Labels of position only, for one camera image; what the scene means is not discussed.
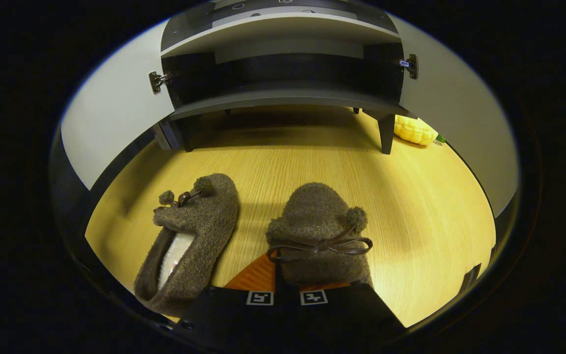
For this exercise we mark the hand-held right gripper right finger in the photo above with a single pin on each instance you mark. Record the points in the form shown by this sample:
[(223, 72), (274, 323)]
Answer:
[(342, 314)]

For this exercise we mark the brown fuzzy shoe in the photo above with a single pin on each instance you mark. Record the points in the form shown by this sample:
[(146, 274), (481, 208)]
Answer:
[(317, 211), (209, 221)]

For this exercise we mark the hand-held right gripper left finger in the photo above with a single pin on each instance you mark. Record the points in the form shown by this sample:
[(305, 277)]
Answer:
[(224, 314)]

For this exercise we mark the white grey shoe cabinet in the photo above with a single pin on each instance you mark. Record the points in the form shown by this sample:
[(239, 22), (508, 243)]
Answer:
[(283, 96)]

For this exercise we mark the yellow toy corn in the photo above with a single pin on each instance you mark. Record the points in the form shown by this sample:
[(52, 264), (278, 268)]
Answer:
[(413, 130)]

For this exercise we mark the white shoe cabinet door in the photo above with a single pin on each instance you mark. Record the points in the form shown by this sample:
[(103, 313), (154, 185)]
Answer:
[(116, 113), (469, 123)]

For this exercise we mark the small green item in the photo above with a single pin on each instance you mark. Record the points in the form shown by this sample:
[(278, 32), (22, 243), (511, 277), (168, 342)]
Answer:
[(440, 138)]

